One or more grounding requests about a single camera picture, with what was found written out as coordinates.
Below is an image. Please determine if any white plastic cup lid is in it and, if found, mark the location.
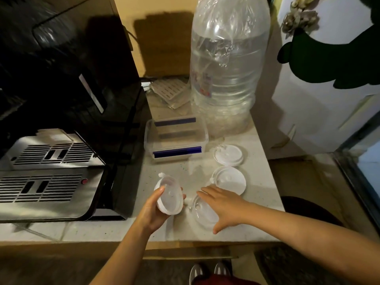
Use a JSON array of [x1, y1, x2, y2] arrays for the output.
[[154, 172, 184, 216], [213, 143, 244, 167], [184, 194, 227, 231], [207, 165, 247, 196]]

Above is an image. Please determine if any person's red clothing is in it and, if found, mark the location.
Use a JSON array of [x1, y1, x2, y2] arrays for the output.
[[192, 274, 259, 285]]

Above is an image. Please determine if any person's left forearm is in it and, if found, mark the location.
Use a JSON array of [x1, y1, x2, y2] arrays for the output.
[[89, 223, 155, 285]]

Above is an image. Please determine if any person's right forearm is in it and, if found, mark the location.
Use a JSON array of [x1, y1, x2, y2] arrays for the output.
[[249, 202, 380, 285]]

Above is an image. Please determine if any person's right hand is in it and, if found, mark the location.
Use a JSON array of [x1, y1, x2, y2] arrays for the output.
[[196, 186, 253, 235]]

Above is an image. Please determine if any clear container with blue clips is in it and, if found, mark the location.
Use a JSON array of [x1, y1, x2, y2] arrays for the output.
[[144, 115, 209, 162]]

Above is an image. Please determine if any dark framed glass door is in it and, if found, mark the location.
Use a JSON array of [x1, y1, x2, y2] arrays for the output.
[[332, 115, 380, 227]]

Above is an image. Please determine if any dried flower decoration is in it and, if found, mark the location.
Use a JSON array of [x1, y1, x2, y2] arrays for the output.
[[280, 0, 320, 39]]

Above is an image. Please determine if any person's right shoe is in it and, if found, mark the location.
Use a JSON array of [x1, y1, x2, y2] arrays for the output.
[[213, 262, 232, 278]]

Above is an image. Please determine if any person's shoe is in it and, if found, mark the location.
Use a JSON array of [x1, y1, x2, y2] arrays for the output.
[[213, 262, 232, 278], [189, 263, 206, 285]]

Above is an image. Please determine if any person's left shoe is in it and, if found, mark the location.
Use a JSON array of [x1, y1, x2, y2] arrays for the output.
[[189, 263, 206, 285]]

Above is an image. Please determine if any silver slotted drip tray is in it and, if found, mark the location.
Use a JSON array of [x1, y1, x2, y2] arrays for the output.
[[0, 134, 106, 222]]

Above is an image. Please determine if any dark green decal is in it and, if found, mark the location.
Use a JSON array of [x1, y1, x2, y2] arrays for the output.
[[277, 0, 380, 89]]

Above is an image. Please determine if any person's left hand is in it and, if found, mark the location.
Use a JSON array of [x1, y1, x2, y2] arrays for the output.
[[135, 185, 187, 235]]

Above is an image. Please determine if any white refrigerator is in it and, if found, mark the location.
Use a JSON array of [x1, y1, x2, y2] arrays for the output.
[[271, 0, 380, 160]]

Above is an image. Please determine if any large clear water bottle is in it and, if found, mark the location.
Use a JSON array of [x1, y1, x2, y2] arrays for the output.
[[189, 0, 271, 139]]

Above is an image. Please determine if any black coffee machine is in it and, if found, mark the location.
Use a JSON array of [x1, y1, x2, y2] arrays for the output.
[[0, 0, 143, 223]]

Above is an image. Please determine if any grey perforated sachet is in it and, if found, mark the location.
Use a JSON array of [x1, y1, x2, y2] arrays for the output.
[[148, 77, 192, 110]]

